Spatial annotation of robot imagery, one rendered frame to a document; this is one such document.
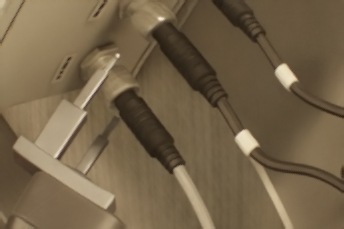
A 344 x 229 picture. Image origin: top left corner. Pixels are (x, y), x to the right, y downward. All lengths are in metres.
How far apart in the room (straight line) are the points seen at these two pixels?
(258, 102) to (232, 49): 0.02
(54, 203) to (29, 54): 0.07
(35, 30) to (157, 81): 0.09
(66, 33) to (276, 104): 0.09
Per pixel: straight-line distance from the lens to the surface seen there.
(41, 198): 0.79
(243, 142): 0.81
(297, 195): 0.84
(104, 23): 0.85
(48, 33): 0.82
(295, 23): 0.83
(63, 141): 0.81
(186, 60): 0.82
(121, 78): 0.85
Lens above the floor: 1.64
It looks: 9 degrees down
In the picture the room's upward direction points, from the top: 3 degrees counter-clockwise
